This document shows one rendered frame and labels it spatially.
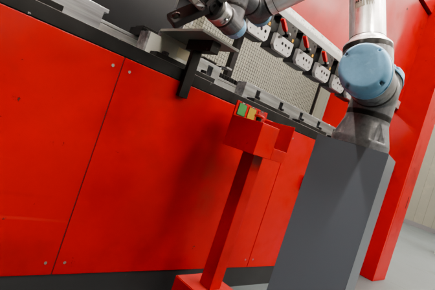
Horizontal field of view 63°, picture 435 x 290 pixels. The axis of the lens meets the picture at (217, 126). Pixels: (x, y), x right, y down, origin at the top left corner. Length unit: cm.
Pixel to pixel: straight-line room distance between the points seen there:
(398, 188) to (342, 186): 213
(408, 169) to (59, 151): 253
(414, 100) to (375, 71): 232
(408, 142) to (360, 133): 214
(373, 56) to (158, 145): 78
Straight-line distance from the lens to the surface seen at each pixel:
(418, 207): 1113
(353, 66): 88
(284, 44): 185
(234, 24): 112
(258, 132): 126
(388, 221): 307
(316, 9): 206
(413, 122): 313
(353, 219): 94
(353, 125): 98
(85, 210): 125
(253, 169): 137
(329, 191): 95
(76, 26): 113
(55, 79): 111
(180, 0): 147
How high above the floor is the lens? 69
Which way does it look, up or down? 1 degrees up
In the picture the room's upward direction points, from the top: 18 degrees clockwise
